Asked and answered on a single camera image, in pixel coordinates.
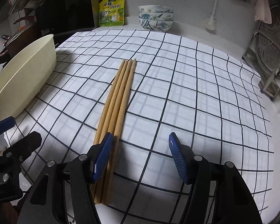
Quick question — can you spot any stainless steel rack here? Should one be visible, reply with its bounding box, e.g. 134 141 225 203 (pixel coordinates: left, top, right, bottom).
242 31 280 101

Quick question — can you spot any white hanging brush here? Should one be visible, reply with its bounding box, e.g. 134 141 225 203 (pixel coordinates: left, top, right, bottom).
205 0 220 31

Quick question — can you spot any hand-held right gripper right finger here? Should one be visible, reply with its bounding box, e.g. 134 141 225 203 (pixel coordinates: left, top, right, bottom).
168 132 263 224

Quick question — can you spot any yellow seasoning pouch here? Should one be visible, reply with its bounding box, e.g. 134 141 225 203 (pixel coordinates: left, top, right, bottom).
99 0 126 27

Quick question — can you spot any dark cooking pot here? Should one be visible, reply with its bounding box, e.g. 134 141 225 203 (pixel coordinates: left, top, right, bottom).
1 15 41 59

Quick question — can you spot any cream plastic basin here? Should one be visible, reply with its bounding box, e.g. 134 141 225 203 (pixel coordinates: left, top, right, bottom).
0 34 57 123

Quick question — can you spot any white checkered cloth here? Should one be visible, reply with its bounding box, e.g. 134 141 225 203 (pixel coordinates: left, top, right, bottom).
3 29 274 224

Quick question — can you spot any pink cloth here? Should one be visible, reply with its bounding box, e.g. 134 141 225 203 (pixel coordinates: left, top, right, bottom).
254 0 272 24

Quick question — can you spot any floral ceramic bowl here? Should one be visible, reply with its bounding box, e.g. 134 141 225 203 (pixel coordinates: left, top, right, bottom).
139 19 174 32
138 5 174 15
139 13 175 22

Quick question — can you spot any wooden chopstick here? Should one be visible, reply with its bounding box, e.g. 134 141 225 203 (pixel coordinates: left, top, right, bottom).
97 61 130 204
103 60 133 205
91 59 126 204
106 58 138 204

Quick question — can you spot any black glass range hood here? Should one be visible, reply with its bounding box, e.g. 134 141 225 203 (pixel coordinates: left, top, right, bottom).
0 0 96 42

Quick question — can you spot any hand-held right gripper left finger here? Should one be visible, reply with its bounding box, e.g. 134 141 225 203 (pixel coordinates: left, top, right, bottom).
21 132 114 224

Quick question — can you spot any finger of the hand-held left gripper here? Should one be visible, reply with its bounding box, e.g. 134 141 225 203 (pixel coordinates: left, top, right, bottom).
2 131 43 167
0 116 16 137

